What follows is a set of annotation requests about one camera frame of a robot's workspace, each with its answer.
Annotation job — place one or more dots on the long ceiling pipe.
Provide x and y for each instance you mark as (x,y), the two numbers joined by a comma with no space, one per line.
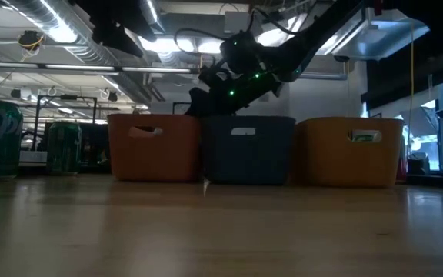
(148,70)

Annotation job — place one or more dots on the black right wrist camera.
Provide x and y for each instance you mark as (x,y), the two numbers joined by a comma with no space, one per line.
(240,54)

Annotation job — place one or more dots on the black dome camera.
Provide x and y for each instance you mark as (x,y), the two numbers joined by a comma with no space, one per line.
(342,59)

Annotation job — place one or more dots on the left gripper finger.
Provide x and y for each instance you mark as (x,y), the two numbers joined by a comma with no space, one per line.
(114,36)

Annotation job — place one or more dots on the silver spiral ventilation duct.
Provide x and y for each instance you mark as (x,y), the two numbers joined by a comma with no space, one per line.
(87,52)

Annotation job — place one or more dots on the yellow plastic bin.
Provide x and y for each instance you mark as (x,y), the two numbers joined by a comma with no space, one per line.
(344,165)

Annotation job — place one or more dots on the dark blue plastic bin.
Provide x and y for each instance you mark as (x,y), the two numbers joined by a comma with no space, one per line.
(244,161)

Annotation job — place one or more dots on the clear plastic storage box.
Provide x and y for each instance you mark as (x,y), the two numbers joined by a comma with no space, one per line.
(33,157)

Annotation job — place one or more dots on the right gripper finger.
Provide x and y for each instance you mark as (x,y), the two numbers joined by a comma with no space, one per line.
(196,104)

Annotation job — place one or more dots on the dark office chair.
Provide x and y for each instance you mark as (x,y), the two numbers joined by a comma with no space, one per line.
(417,165)

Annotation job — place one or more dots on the black camera rig frame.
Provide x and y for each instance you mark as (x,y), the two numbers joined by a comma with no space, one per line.
(67,97)

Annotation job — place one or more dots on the red soda can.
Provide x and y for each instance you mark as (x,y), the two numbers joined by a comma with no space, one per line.
(401,161)

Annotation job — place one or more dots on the white ceiling panel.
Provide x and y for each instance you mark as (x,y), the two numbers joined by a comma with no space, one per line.
(379,38)

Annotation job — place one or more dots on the orange plastic bin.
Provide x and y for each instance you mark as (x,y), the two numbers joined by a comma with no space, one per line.
(156,161)

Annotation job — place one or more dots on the bright ceiling light panel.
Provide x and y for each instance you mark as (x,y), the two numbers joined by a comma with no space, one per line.
(167,45)
(210,47)

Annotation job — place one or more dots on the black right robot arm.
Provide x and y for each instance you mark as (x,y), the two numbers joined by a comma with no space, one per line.
(310,42)

